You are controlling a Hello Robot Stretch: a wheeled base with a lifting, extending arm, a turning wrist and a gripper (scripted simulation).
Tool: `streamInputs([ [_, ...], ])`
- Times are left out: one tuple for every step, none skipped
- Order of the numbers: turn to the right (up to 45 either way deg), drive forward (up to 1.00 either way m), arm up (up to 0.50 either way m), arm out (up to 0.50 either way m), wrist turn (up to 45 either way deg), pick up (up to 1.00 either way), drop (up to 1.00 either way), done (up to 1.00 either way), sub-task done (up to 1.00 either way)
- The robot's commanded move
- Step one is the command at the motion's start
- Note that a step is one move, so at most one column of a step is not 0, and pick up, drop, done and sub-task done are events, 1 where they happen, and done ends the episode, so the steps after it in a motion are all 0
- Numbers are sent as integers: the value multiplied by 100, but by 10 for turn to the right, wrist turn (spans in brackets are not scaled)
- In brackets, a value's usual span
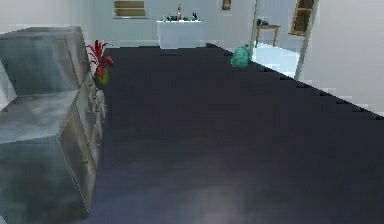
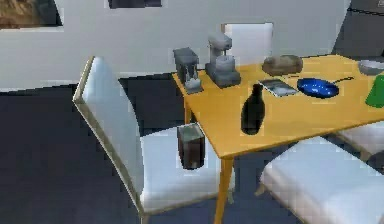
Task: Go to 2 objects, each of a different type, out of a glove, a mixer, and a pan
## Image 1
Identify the wooden slatted window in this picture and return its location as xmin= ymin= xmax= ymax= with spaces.
xmin=113 ymin=0 xmax=150 ymax=20

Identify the brown wooden table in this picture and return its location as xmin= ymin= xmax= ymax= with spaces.
xmin=255 ymin=23 xmax=282 ymax=48

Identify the red house plant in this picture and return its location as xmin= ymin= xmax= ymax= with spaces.
xmin=85 ymin=39 xmax=115 ymax=85

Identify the white counter cabinet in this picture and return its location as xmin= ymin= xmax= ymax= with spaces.
xmin=156 ymin=19 xmax=205 ymax=50

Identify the wooden framed window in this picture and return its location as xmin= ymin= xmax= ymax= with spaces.
xmin=289 ymin=0 xmax=316 ymax=37

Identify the grey open room door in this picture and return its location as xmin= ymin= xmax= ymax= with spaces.
xmin=293 ymin=0 xmax=321 ymax=82

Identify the teal bag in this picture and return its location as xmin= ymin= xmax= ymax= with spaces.
xmin=230 ymin=44 xmax=251 ymax=69

